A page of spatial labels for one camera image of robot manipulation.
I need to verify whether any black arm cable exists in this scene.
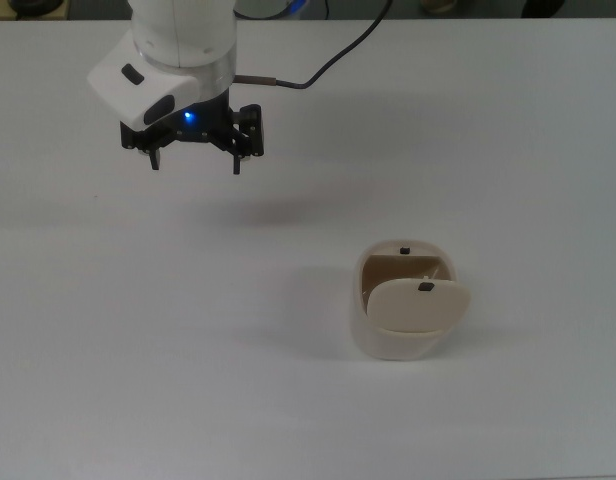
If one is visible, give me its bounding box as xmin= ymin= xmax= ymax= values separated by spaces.
xmin=232 ymin=0 xmax=394 ymax=92

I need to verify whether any cream trash can lid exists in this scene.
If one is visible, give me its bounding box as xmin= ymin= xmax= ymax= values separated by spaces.
xmin=366 ymin=277 xmax=473 ymax=334

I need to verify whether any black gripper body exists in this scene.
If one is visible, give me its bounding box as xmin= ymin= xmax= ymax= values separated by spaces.
xmin=160 ymin=87 xmax=235 ymax=147

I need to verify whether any small white trash can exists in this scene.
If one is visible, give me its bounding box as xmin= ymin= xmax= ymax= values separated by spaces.
xmin=348 ymin=238 xmax=473 ymax=362

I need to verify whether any wooden box with dark object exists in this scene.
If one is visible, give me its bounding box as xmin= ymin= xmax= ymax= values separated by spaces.
xmin=0 ymin=0 xmax=69 ymax=21

